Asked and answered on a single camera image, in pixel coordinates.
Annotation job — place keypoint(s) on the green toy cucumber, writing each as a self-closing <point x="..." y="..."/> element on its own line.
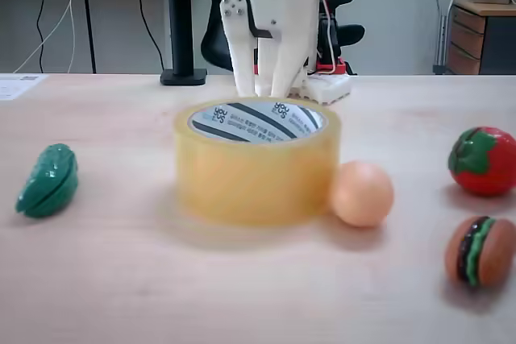
<point x="48" y="183"/>

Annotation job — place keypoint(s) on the black office chair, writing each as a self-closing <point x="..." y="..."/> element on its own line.
<point x="217" y="46"/>

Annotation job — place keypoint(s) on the red table clamp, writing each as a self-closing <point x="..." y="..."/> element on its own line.
<point x="332" y="67"/>

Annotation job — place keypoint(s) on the black stand pole with base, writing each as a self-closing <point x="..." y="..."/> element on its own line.
<point x="179" y="17"/>

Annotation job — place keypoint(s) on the clear packing tape roll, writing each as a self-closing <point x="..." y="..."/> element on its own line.
<point x="258" y="187"/>

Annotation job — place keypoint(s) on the beige toy egg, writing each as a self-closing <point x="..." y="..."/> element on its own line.
<point x="360" y="195"/>

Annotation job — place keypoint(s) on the grey metal crutches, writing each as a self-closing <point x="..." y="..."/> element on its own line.
<point x="443" y="30"/>

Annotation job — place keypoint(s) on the wooden drawer cabinet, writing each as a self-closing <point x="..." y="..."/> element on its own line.
<point x="467" y="38"/>

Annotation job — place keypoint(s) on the white printed paper sheet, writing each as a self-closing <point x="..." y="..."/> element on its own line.
<point x="18" y="86"/>

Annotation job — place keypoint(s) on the red toy tomato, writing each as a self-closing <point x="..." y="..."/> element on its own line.
<point x="488" y="175"/>

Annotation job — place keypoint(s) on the toy hamburger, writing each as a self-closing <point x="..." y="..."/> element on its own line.
<point x="489" y="255"/>

